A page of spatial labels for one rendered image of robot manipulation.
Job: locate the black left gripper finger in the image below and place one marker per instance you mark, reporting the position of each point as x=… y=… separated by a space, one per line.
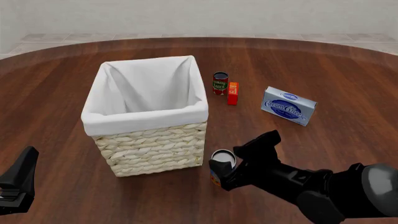
x=25 y=168

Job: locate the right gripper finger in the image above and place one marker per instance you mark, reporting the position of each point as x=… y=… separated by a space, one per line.
x=259 y=148
x=221 y=169

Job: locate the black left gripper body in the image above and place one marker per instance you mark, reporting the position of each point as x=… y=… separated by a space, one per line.
x=14 y=200

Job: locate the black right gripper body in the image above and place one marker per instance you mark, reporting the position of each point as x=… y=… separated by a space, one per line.
x=252 y=175

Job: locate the alphabet soup can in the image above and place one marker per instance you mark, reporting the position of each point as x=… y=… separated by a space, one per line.
x=224 y=155

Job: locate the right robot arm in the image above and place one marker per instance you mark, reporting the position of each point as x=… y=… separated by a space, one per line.
x=342 y=193

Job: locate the wicker basket with white liner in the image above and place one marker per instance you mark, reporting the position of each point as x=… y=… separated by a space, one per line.
x=149 y=144

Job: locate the blue cream cheese box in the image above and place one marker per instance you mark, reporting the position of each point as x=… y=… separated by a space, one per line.
x=287 y=107

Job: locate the small red orange box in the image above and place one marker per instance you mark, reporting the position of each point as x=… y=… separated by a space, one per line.
x=232 y=94

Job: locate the tomato sauce can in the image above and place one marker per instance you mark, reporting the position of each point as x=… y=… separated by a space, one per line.
x=220 y=85

